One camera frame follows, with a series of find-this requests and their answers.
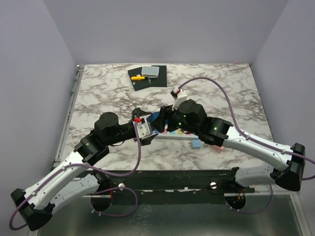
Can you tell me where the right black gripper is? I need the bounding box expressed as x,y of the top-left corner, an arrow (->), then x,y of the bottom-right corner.
150,102 -> 199,136

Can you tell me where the dark blue cube socket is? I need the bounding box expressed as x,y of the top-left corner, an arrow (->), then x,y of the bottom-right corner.
146,112 -> 168,133

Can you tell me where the white multicolour power strip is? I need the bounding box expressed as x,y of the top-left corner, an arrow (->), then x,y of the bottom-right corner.
153,130 -> 199,140

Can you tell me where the pink cube socket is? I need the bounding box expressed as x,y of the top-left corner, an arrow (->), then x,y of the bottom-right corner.
211,145 -> 224,153

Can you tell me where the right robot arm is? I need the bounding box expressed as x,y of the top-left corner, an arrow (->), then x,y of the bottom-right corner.
152,99 -> 305,192

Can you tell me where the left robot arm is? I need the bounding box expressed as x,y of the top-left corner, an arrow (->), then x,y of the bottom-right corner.
9,108 -> 153,231

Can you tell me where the light blue plug adapter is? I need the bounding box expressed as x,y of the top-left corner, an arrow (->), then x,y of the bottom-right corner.
189,140 -> 201,149

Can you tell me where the black foam mat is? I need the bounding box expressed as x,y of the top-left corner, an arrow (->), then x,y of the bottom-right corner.
127,65 -> 167,91

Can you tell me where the grey white box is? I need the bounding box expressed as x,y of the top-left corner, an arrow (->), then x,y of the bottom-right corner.
141,66 -> 159,78

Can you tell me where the yellow utility knife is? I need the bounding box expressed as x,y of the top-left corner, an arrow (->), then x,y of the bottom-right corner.
131,76 -> 147,81

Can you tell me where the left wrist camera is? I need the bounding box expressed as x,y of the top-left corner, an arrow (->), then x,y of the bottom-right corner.
134,118 -> 153,139

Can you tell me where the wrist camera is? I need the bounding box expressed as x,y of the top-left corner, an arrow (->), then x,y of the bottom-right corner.
171,87 -> 188,110
134,118 -> 153,139

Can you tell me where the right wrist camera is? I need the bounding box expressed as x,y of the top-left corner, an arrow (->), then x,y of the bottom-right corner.
171,87 -> 188,110

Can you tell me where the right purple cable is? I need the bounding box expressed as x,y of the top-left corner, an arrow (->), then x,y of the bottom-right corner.
178,77 -> 315,214

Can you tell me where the purple cable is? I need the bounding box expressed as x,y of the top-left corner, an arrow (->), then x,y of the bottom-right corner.
8,122 -> 142,231
178,77 -> 315,214

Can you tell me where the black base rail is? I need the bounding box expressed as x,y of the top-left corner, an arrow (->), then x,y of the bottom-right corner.
92,168 -> 254,206

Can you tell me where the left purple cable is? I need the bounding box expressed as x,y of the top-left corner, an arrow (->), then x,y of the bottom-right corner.
8,122 -> 142,231

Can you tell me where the aluminium frame rail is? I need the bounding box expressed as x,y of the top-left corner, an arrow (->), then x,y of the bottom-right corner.
73,184 -> 300,197

